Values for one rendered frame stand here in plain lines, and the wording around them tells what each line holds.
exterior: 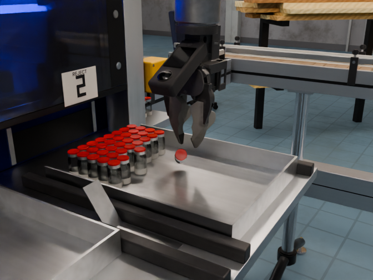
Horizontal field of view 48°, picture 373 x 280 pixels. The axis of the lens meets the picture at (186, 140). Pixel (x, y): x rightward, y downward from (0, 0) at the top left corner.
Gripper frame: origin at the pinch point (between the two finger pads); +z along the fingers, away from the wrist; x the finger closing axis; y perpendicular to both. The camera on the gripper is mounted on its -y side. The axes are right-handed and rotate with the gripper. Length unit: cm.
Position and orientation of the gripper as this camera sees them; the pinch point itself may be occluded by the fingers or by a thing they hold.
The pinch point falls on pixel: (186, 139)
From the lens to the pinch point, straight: 74.9
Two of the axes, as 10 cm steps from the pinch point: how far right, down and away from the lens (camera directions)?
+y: 5.5, -2.9, 7.8
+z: -0.3, 9.3, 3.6
